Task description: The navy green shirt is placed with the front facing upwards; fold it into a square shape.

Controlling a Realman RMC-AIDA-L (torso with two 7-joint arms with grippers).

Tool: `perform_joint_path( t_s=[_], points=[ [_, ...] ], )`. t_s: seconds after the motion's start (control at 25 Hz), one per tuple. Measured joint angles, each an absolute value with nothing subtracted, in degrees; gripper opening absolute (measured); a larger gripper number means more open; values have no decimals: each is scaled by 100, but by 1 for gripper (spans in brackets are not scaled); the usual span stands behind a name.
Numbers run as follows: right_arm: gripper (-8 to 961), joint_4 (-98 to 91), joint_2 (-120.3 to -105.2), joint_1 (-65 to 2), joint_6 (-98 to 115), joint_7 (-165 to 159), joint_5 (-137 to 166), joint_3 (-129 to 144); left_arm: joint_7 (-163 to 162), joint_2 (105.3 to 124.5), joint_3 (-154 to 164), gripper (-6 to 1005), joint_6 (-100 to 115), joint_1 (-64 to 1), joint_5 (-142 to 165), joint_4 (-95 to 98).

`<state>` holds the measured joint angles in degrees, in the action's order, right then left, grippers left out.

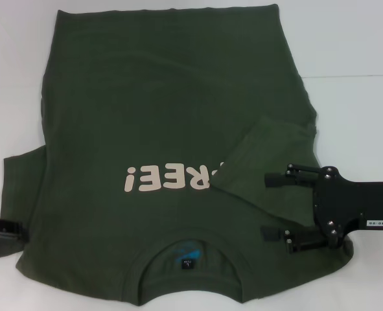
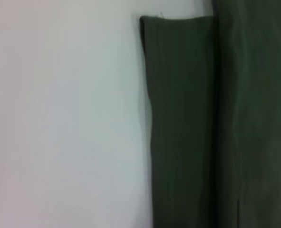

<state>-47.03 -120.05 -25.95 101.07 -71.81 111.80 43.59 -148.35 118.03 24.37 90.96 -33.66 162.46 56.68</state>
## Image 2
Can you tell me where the dark green FREE t-shirt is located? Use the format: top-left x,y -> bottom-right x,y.
139,0 -> 281,228

